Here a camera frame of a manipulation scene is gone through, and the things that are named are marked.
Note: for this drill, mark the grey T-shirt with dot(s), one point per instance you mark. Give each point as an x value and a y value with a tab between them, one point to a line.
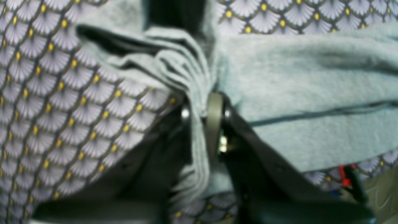
322	99

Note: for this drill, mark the red clamp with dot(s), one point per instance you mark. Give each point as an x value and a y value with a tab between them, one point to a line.
345	181

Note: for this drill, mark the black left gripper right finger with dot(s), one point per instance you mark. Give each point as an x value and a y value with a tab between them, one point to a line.
268	189

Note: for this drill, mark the patterned tablecloth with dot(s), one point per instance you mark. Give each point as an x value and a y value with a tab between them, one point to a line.
64	119

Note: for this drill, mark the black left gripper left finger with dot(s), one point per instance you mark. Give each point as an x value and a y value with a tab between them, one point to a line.
136	189

